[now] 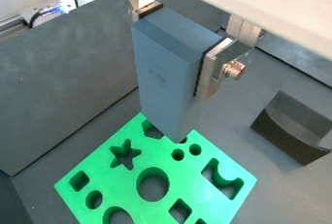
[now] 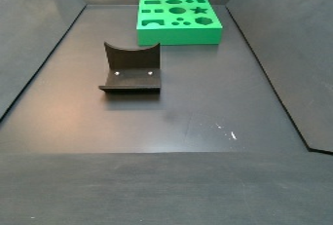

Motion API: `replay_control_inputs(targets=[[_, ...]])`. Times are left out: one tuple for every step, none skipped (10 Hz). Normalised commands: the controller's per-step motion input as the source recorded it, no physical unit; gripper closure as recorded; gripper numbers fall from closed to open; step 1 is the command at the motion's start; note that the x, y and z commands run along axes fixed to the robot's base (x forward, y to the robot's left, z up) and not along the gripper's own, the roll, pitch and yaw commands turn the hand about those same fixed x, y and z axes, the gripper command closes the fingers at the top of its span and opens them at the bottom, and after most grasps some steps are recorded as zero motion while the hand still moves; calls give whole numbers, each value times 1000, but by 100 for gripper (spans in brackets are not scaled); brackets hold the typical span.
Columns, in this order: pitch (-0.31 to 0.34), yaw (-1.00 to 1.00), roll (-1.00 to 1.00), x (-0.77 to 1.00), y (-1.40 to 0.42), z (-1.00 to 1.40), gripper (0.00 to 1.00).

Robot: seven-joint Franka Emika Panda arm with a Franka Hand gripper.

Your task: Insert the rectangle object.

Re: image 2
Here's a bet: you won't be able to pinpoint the green shape sorter block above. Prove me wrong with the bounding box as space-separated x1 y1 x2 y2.
137 0 222 46

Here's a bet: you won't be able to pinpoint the black curved holder bracket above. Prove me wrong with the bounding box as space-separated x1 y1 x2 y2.
99 43 162 93

